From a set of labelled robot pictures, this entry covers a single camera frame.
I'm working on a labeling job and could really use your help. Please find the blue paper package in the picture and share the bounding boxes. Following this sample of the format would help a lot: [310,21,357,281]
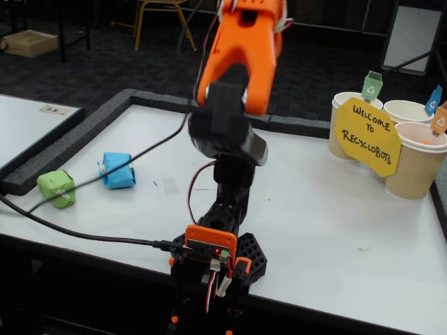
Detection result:
[96,151,137,191]

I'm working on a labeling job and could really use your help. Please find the clear tape patch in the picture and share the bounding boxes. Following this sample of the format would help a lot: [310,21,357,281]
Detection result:
[161,177,182,196]

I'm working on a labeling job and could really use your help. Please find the orange-cased controller board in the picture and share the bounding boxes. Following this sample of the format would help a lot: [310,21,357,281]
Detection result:
[184,225,239,271]

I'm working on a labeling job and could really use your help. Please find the black foam border strip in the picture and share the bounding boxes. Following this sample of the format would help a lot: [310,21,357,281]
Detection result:
[129,89,272,131]
[268,114,332,140]
[1,88,138,197]
[430,173,447,231]

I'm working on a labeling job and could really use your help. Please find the black orange table clamp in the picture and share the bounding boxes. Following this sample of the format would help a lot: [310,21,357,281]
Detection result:
[168,256,196,335]
[223,257,253,335]

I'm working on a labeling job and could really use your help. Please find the beige ripple paper cup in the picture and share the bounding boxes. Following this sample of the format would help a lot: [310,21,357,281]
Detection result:
[383,99,436,127]
[384,121,447,201]
[328,91,385,162]

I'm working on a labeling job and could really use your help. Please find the yellow handwritten welcome sign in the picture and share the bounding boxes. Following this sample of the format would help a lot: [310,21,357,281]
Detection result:
[334,96,403,179]

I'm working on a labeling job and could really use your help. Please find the white masking tape wrap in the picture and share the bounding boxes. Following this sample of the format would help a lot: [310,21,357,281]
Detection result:
[273,6,293,36]

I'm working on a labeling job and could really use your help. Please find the green paper bin tag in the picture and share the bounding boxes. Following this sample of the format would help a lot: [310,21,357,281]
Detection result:
[360,70,384,105]

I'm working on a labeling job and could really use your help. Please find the green paper package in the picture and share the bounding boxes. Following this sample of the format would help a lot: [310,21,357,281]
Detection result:
[36,169,77,209]

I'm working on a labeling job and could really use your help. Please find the small paper label sticker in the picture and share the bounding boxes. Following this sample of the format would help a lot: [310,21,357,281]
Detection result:
[39,103,73,117]

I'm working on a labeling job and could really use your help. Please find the blue paper bin tag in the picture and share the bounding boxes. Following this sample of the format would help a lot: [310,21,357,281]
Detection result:
[423,84,444,117]

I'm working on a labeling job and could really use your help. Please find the orange paper bin tag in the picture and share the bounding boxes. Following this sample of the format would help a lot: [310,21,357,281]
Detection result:
[429,100,447,137]

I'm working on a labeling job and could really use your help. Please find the brown cardboard box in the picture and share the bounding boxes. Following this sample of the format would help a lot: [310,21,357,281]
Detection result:
[1,29,59,59]

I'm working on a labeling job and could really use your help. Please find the red white black servo wire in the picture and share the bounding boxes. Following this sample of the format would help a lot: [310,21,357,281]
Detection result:
[187,161,219,225]

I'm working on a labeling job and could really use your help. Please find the black USB cable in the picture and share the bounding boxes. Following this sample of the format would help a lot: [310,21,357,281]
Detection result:
[0,191,192,255]

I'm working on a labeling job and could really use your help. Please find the black grid base plate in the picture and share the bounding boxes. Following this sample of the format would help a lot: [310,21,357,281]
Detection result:
[170,231,269,284]

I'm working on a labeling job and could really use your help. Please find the white cable connector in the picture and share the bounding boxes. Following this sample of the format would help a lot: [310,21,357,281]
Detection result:
[216,275,233,298]

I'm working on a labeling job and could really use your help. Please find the short striped wire bundle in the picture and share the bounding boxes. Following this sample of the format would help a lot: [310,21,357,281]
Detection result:
[205,268,221,315]

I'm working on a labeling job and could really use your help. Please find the yellow metal chair frame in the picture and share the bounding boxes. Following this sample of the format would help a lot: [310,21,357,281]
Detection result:
[110,0,197,52]

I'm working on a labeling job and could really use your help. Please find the whiteboard with dark frame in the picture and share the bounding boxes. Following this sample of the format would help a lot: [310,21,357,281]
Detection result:
[0,93,86,181]

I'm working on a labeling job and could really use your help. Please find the black metal table frame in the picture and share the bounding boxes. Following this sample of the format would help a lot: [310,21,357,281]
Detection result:
[52,0,92,64]

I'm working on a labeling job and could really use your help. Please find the white panel black frame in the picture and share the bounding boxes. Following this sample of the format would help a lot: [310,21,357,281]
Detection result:
[379,2,445,77]

